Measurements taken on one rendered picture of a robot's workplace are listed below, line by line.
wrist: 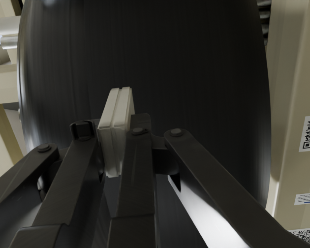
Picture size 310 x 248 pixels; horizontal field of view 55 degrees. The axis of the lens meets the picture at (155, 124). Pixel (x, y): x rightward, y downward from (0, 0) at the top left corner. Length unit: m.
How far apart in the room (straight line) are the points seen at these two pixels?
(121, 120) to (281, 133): 0.46
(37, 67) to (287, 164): 0.46
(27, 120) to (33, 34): 0.09
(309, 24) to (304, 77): 0.08
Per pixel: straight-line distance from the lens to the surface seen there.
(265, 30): 0.91
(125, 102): 0.18
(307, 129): 0.58
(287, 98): 0.55
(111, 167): 0.16
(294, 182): 0.65
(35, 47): 0.35
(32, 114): 0.34
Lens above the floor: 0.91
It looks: 31 degrees up
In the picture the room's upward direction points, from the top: 174 degrees clockwise
